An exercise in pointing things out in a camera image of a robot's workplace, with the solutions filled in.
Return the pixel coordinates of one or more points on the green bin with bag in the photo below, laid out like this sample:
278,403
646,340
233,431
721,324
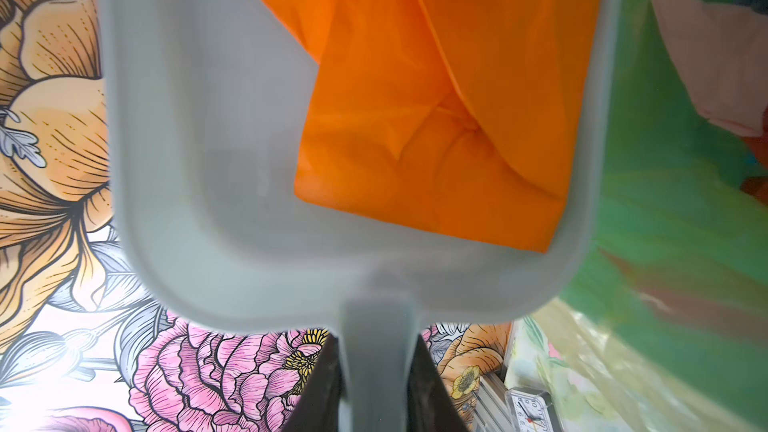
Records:
667,317

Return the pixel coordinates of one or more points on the orange paper scrap right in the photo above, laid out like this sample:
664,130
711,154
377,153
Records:
457,117

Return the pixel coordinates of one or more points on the small clock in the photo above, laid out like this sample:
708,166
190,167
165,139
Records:
532,410

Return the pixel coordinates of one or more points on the pink paper scrap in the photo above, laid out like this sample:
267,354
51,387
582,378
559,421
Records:
720,54

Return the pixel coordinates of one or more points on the grey-blue dustpan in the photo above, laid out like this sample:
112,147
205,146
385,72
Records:
206,101

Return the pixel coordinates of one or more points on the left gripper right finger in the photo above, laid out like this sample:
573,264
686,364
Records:
429,406

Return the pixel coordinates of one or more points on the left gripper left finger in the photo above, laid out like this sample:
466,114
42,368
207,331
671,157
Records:
318,407

